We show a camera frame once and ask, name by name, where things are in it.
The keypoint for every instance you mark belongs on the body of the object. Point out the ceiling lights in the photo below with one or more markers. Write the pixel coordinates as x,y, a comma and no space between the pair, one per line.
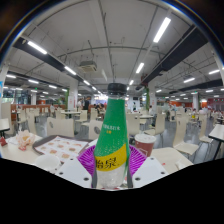
162,29

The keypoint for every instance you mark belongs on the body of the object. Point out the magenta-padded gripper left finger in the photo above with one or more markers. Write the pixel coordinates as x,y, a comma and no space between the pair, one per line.
71,172

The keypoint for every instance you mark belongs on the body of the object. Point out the green-labelled clear drink bottle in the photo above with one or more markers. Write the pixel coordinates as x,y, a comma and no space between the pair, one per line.
111,140

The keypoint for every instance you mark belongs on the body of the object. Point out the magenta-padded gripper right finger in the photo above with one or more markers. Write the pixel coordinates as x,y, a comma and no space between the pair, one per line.
150,171

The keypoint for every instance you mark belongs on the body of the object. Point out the white table with condiments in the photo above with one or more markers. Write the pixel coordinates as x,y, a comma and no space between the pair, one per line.
218,131

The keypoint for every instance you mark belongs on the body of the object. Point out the ceiling air conditioner unit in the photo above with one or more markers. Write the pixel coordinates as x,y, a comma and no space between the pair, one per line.
88,66

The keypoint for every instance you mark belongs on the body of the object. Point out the crumpled food wrapper bag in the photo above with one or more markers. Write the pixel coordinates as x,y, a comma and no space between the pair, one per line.
25,140

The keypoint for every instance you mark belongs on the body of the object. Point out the person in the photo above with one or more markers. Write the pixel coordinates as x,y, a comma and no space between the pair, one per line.
86,103

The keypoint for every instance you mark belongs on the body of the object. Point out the crumpled white tissue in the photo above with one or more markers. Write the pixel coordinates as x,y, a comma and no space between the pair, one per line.
182,164

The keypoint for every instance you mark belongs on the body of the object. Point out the small red packet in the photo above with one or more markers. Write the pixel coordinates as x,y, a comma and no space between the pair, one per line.
3,141

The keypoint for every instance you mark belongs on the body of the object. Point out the white side table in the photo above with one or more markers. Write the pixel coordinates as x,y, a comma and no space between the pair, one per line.
4,125

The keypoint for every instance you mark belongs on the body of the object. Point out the red paper cup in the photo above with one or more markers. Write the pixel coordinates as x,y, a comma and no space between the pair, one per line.
146,144

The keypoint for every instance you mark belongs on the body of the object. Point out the dark food tray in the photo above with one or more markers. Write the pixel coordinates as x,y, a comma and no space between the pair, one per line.
60,146

